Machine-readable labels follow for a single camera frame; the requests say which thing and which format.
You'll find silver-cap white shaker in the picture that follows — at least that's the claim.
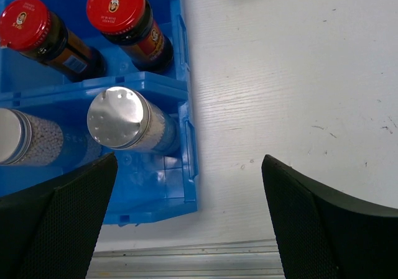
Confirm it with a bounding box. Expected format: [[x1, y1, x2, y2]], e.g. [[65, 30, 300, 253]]
[[86, 86, 180, 155], [1, 108, 101, 168]]

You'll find aluminium front rail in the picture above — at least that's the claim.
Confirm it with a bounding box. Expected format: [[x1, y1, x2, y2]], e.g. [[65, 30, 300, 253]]
[[86, 239, 284, 278]]

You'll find red-lid chili jar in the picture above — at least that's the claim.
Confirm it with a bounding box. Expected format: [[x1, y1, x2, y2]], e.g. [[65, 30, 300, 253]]
[[86, 0, 174, 73], [1, 0, 106, 82]]

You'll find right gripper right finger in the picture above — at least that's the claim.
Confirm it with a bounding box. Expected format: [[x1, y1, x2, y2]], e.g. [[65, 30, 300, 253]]
[[262, 155, 397, 278]]

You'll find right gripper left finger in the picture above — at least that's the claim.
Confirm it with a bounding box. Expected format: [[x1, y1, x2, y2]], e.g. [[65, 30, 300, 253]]
[[1, 153, 118, 278]]

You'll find blue three-compartment plastic bin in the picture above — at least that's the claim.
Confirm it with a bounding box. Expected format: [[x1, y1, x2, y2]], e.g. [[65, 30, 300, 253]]
[[1, 0, 198, 226]]

